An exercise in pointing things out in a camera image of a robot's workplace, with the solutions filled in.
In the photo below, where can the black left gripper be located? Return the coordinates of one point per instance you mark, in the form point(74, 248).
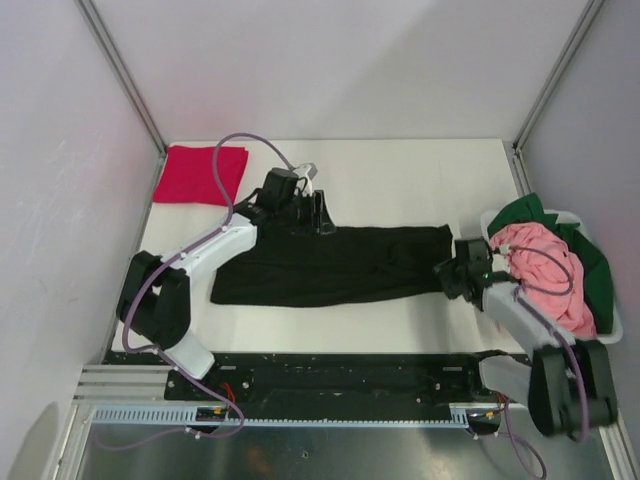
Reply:
point(318, 221)

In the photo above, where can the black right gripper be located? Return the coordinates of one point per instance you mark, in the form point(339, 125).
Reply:
point(443, 270)

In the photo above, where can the magenta t shirt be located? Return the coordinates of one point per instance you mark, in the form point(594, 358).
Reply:
point(188, 177)

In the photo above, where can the black t shirt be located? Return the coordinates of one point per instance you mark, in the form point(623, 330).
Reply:
point(351, 266)

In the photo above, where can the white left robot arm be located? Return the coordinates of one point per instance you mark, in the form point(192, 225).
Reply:
point(155, 301)

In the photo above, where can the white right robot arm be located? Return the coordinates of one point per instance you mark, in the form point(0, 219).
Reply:
point(567, 383)

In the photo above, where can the pink t shirt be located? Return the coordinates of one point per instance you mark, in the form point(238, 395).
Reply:
point(552, 275)

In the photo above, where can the green t shirt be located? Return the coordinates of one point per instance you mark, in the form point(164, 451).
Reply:
point(590, 255)

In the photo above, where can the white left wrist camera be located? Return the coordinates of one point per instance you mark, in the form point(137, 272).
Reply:
point(305, 173)

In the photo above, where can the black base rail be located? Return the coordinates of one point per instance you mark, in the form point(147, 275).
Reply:
point(349, 387)

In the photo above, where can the left aluminium frame post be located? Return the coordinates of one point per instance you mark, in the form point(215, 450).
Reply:
point(114, 58)

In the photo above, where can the aluminium frame post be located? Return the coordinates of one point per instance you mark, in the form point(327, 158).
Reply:
point(114, 58)
point(568, 52)

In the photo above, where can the right aluminium frame post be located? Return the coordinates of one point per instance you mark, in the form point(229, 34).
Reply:
point(568, 52)

